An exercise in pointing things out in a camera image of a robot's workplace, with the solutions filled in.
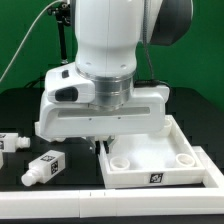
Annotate black cables at base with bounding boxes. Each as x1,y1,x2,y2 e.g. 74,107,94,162
23,78,48,89

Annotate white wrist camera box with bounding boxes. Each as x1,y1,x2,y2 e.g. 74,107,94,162
45,63,95,103

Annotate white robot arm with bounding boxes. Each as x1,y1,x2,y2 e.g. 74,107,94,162
35,0,193,142

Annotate white cable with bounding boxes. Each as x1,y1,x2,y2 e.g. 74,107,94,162
0,0,68,84

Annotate black camera stand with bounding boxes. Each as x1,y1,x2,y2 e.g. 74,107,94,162
47,3,71,65

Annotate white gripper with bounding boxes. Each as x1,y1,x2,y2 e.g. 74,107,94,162
35,85,170,154

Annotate white L-shaped fence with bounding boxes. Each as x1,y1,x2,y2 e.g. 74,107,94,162
0,146,224,219

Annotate white square tabletop tray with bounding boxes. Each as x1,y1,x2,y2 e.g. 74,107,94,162
99,115,205,189

